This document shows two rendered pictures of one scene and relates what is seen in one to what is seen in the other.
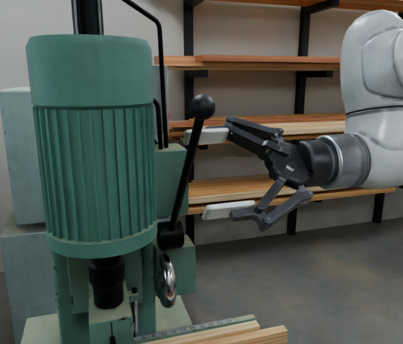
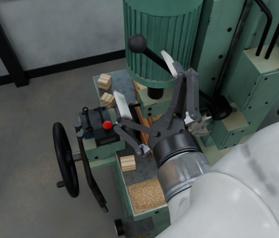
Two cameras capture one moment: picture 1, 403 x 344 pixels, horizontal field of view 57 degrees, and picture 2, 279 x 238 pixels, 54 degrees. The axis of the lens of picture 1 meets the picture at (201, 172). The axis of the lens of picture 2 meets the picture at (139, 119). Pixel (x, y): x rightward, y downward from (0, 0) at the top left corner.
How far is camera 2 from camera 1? 0.71 m
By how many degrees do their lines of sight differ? 78
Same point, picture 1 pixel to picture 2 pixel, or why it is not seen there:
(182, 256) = (221, 126)
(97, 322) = (139, 93)
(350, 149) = (167, 176)
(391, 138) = not seen: hidden behind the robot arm
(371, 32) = (251, 142)
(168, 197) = (236, 89)
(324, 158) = (157, 154)
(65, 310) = not seen: hidden behind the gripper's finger
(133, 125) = (139, 22)
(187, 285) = (217, 142)
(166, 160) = (246, 65)
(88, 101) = not seen: outside the picture
